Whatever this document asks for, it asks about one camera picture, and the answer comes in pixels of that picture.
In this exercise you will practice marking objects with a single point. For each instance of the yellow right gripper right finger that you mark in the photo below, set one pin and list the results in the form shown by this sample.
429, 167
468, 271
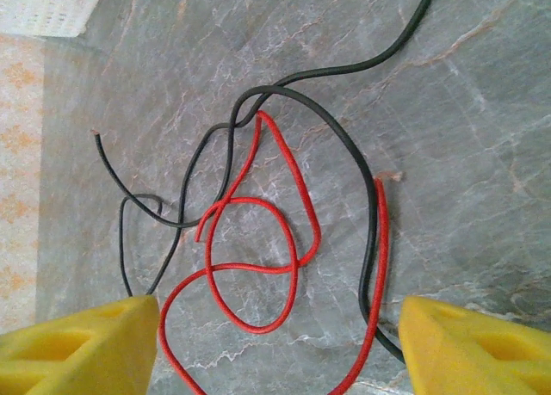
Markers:
430, 347

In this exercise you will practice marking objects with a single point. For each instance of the white plastic basket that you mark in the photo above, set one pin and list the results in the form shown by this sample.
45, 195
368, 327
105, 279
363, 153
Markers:
43, 8

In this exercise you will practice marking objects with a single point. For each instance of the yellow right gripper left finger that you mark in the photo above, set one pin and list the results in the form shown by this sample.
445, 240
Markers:
120, 326

